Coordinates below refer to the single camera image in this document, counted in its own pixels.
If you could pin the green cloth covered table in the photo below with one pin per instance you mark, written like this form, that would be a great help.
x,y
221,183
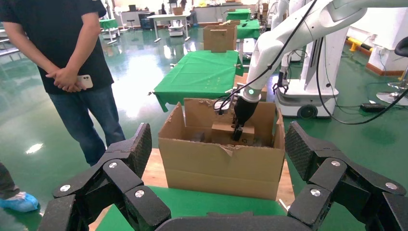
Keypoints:
x,y
108,23
248,28
239,14

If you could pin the large open cardboard carton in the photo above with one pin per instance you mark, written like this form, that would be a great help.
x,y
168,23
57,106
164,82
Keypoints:
x,y
223,169

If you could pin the white wheeled cart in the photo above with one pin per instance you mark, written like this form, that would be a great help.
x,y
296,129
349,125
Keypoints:
x,y
175,29
110,33

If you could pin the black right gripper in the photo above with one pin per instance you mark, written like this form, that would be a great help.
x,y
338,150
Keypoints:
x,y
244,110

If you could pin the black stool with chrome base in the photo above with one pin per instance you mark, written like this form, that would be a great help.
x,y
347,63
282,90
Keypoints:
x,y
395,95

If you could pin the white table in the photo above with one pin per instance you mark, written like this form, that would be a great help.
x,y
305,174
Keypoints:
x,y
169,16

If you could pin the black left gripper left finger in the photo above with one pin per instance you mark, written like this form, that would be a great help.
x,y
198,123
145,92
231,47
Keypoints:
x,y
127,178

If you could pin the small cardboard box with hole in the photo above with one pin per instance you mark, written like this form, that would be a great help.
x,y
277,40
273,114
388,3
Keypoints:
x,y
223,135

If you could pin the person in taupe trousers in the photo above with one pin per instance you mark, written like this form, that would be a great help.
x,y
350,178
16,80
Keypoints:
x,y
19,203

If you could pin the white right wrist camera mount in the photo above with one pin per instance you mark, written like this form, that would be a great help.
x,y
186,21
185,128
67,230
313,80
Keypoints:
x,y
227,106

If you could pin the white smartphone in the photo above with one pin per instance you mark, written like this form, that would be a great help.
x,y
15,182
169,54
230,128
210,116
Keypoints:
x,y
86,82

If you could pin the person in black t-shirt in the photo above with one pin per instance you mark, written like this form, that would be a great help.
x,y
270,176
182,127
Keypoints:
x,y
63,38

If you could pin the yellow floor barrier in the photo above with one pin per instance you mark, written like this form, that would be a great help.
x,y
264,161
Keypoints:
x,y
353,44

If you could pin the black storage crate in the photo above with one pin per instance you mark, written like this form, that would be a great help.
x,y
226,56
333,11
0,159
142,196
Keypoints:
x,y
145,20

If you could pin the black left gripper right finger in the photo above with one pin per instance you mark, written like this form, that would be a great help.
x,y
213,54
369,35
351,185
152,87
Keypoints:
x,y
334,185

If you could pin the black power adapter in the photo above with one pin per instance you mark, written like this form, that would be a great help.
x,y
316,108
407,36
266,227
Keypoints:
x,y
371,107

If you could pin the white wheeled robot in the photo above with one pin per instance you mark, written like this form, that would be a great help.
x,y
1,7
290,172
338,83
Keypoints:
x,y
318,86

